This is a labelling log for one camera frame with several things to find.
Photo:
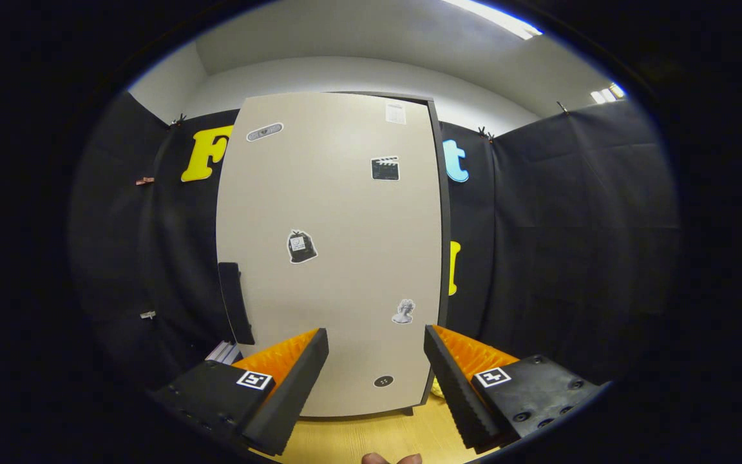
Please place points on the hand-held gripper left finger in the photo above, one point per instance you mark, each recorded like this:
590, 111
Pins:
294, 393

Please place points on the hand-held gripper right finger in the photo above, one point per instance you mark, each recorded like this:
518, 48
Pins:
455, 393

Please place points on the beige shoe cabinet door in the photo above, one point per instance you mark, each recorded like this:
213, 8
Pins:
332, 270

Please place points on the grey shoe cabinet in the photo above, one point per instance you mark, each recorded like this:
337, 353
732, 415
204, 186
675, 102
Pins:
446, 212

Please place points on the white book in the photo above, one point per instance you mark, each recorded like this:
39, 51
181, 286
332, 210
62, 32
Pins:
227, 354

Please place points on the black backdrop cloth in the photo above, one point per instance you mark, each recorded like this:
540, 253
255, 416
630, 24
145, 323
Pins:
570, 258

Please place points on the black binder clip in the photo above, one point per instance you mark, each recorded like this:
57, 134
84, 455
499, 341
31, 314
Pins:
178, 120
562, 107
486, 134

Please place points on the small ceiling light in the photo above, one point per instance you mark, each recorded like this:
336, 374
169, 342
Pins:
608, 93

